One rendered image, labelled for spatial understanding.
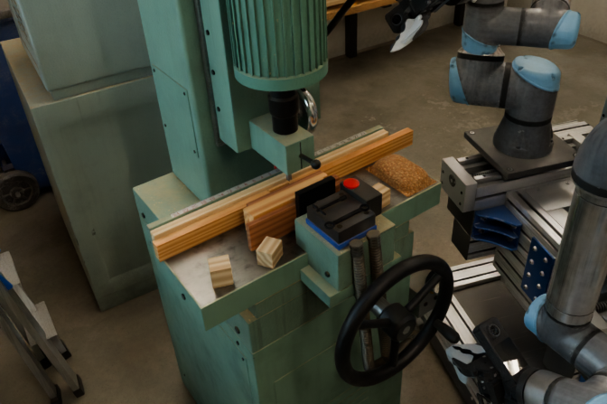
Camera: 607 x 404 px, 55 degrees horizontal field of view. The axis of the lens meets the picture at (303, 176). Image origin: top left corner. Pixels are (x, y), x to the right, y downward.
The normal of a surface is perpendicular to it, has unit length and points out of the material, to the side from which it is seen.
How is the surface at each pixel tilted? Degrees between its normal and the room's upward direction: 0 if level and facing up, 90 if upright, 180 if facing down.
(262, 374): 90
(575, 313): 90
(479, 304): 0
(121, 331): 0
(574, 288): 91
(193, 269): 0
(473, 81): 72
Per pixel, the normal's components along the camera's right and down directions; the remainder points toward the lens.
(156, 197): -0.04, -0.82
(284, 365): 0.58, 0.44
